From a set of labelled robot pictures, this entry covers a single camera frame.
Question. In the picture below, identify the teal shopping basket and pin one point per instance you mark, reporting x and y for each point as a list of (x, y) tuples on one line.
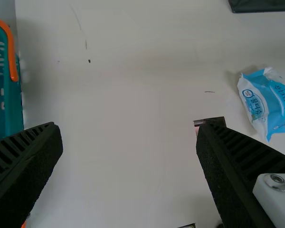
[(4, 99)]

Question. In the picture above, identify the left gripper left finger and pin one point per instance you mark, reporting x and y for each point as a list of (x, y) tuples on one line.
[(21, 171)]

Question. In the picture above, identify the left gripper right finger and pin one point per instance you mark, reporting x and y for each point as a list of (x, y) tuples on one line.
[(235, 173)]

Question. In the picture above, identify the blue white wet wipes pack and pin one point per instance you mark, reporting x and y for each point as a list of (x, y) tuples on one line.
[(266, 102)]

